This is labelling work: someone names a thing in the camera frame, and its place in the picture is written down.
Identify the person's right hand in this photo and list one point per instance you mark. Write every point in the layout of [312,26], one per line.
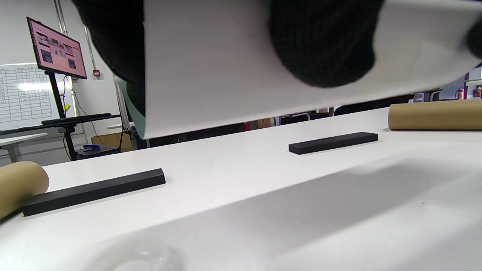
[475,39]

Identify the black keyboard tray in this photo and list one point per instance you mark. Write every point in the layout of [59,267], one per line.
[79,119]

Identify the blue stapler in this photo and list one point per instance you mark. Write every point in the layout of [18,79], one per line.
[91,147]

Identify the brown cardboard box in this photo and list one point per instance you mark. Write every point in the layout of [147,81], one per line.
[111,141]

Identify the black monitor stand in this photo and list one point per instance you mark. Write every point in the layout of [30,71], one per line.
[62,113]

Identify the silver tripod pole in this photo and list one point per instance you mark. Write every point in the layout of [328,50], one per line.
[121,109]

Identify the brown cardboard mailing tube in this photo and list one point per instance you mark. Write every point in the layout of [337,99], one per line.
[437,114]
[20,188]

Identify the white side desk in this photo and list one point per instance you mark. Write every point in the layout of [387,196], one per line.
[19,140]

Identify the black low box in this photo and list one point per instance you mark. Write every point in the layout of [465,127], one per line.
[99,153]

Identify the whiteboard with grid chart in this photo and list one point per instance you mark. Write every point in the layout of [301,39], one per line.
[24,98]

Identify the red wall alarm box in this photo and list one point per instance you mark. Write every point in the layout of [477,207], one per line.
[96,73]

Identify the black bar weight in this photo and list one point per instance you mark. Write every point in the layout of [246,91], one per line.
[333,143]
[94,192]

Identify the colourful cartoon grid poster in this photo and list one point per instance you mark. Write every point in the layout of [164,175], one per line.
[211,67]

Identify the person's left hand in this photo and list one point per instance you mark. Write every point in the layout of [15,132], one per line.
[324,41]

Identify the red fire extinguisher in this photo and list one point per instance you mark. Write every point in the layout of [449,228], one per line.
[479,91]
[461,94]

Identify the monitor with pink screen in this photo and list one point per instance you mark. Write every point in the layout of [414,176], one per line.
[56,51]

